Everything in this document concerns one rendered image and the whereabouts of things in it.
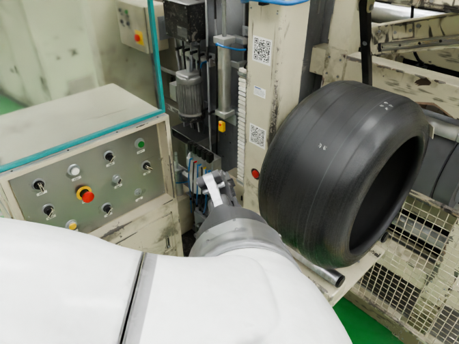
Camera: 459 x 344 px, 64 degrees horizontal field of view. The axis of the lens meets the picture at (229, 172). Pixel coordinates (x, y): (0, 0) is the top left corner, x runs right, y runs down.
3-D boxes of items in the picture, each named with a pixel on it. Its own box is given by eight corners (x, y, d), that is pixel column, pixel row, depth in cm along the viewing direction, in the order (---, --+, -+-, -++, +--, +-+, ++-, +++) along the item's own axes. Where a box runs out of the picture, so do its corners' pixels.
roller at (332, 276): (255, 232, 135) (255, 223, 133) (263, 226, 138) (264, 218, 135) (336, 291, 114) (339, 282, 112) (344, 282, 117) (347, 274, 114)
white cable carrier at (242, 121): (236, 183, 147) (238, 67, 120) (245, 178, 150) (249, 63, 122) (244, 188, 145) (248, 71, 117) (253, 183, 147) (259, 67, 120)
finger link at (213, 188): (218, 237, 36) (197, 191, 34) (215, 216, 41) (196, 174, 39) (241, 228, 36) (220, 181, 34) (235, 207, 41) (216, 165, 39)
